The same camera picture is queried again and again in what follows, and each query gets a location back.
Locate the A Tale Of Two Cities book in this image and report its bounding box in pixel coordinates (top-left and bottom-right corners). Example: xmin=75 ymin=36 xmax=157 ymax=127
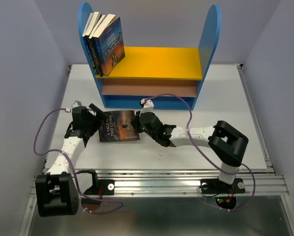
xmin=98 ymin=110 xmax=140 ymax=143

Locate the Three Days To See book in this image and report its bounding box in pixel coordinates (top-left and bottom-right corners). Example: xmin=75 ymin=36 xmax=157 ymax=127
xmin=88 ymin=14 xmax=107 ymax=76

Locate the Jane Eyre blue book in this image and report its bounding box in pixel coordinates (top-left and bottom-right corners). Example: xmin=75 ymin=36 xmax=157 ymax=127
xmin=92 ymin=14 xmax=125 ymax=76

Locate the Nineteen Eighty-Four book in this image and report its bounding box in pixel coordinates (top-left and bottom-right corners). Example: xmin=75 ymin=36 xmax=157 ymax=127
xmin=84 ymin=12 xmax=102 ymax=75

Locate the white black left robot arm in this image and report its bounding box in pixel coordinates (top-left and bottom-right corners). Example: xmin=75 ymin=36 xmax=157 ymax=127
xmin=35 ymin=101 xmax=107 ymax=217

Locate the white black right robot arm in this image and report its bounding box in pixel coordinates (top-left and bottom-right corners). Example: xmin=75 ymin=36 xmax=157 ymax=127
xmin=131 ymin=112 xmax=249 ymax=194

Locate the blue yellow wooden bookshelf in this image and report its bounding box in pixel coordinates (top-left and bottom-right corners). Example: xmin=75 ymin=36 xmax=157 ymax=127
xmin=78 ymin=2 xmax=221 ymax=110

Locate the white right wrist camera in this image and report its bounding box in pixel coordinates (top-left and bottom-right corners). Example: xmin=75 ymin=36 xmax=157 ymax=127
xmin=140 ymin=98 xmax=154 ymax=114

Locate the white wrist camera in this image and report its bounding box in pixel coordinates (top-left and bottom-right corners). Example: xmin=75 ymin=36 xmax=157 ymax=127
xmin=140 ymin=98 xmax=154 ymax=114
xmin=64 ymin=100 xmax=82 ymax=113

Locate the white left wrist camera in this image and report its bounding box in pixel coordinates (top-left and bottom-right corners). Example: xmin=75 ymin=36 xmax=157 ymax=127
xmin=64 ymin=100 xmax=82 ymax=113

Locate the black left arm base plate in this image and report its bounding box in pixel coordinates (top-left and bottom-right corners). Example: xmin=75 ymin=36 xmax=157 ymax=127
xmin=82 ymin=179 xmax=115 ymax=196

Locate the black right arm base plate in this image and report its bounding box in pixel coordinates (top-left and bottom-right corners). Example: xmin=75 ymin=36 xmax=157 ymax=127
xmin=199 ymin=178 xmax=246 ymax=195

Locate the aluminium mounting rail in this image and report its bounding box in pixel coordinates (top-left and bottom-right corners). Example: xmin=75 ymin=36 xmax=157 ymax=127
xmin=29 ymin=168 xmax=292 ymax=197

